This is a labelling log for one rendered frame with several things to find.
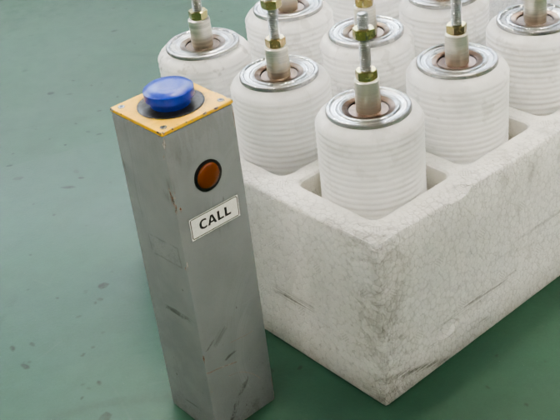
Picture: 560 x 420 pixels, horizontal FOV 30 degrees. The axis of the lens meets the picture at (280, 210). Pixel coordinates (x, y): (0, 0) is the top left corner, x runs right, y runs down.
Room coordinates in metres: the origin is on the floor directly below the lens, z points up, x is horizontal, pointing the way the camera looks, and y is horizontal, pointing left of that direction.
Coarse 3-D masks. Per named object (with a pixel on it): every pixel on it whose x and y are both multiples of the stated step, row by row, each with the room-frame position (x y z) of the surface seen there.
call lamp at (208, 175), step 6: (210, 162) 0.71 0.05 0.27; (204, 168) 0.71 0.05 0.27; (210, 168) 0.71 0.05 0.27; (216, 168) 0.72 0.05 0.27; (198, 174) 0.71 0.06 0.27; (204, 174) 0.71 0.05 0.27; (210, 174) 0.71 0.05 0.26; (216, 174) 0.71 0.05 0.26; (198, 180) 0.71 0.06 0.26; (204, 180) 0.71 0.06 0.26; (210, 180) 0.71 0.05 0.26; (216, 180) 0.71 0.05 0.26; (204, 186) 0.71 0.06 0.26; (210, 186) 0.71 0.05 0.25
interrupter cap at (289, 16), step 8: (304, 0) 1.08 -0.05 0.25; (312, 0) 1.08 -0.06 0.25; (320, 0) 1.07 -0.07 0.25; (256, 8) 1.07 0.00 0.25; (304, 8) 1.06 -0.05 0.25; (312, 8) 1.05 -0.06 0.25; (320, 8) 1.05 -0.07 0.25; (256, 16) 1.06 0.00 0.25; (264, 16) 1.05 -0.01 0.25; (280, 16) 1.04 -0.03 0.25; (288, 16) 1.04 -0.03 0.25; (296, 16) 1.04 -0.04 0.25; (304, 16) 1.04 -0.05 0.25
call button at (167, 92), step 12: (156, 84) 0.75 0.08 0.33; (168, 84) 0.74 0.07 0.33; (180, 84) 0.74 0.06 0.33; (192, 84) 0.74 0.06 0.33; (144, 96) 0.73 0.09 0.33; (156, 96) 0.73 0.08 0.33; (168, 96) 0.72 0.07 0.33; (180, 96) 0.72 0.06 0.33; (192, 96) 0.73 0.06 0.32; (156, 108) 0.73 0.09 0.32; (168, 108) 0.73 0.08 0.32; (180, 108) 0.73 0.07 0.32
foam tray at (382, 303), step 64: (512, 128) 0.89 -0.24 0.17; (256, 192) 0.83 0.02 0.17; (320, 192) 0.84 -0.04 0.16; (448, 192) 0.78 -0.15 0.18; (512, 192) 0.82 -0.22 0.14; (256, 256) 0.84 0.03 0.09; (320, 256) 0.76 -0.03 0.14; (384, 256) 0.71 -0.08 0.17; (448, 256) 0.76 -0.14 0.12; (512, 256) 0.82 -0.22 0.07; (320, 320) 0.77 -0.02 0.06; (384, 320) 0.71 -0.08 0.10; (448, 320) 0.76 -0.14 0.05; (384, 384) 0.71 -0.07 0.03
